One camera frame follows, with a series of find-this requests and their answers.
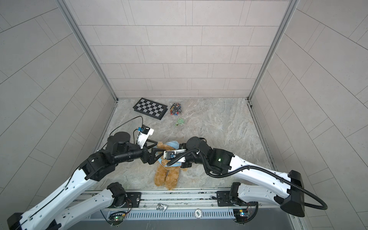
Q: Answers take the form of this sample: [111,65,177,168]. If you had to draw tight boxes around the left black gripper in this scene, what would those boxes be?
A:
[113,139,166,167]

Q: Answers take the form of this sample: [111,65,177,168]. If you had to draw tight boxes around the light blue bear hoodie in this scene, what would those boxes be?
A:
[156,141,185,167]

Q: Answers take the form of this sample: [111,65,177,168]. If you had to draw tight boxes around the brown teddy bear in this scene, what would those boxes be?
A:
[153,141,187,190]

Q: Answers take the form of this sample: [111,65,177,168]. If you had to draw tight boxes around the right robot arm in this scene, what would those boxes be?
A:
[179,137,305,217]

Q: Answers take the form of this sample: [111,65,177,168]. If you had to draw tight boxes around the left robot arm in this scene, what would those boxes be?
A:
[7,132,164,230]

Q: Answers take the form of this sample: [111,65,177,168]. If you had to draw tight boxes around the small green pieces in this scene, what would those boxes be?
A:
[175,117,185,126]

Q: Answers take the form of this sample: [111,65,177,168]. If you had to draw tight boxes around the black white chessboard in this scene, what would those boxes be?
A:
[133,98,168,120]

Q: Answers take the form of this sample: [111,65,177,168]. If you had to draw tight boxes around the bag of colourful pieces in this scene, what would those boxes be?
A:
[170,103,182,116]

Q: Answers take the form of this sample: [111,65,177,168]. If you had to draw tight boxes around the silver metal clip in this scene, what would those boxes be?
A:
[156,203,168,212]

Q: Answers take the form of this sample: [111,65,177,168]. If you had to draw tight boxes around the left circuit board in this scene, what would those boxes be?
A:
[109,211,127,221]

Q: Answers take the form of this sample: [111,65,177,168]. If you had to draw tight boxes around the circuit board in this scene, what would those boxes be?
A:
[233,209,249,223]
[109,211,127,221]

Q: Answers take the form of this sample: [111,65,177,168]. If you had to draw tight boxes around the right circuit board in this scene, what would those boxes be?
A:
[233,209,249,223]

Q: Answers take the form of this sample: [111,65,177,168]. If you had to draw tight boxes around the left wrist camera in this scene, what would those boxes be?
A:
[137,125,154,149]

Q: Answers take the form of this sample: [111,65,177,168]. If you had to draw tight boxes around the left camera black cable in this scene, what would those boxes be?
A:
[99,115,144,151]

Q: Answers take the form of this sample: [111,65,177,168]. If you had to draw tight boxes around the aluminium mounting rail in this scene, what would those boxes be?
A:
[56,188,298,212]

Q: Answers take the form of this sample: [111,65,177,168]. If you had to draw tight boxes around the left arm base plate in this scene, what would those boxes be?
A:
[106,192,142,209]

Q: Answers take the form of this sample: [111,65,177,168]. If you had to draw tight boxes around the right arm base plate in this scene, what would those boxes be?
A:
[212,191,258,207]

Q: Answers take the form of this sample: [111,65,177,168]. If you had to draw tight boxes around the black corrugated cable conduit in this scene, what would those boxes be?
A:
[165,148,328,210]

